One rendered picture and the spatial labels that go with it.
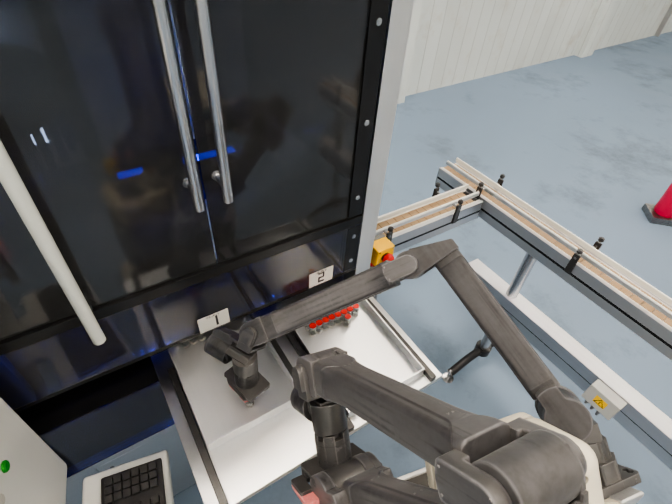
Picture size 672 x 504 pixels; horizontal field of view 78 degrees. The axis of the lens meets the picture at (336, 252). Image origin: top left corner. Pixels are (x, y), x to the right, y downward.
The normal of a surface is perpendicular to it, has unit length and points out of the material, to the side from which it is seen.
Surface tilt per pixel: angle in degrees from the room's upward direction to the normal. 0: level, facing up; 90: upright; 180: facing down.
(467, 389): 0
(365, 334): 0
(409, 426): 79
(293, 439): 0
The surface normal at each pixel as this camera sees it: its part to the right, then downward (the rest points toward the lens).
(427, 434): -0.90, 0.10
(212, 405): 0.07, -0.72
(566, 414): -0.30, -0.06
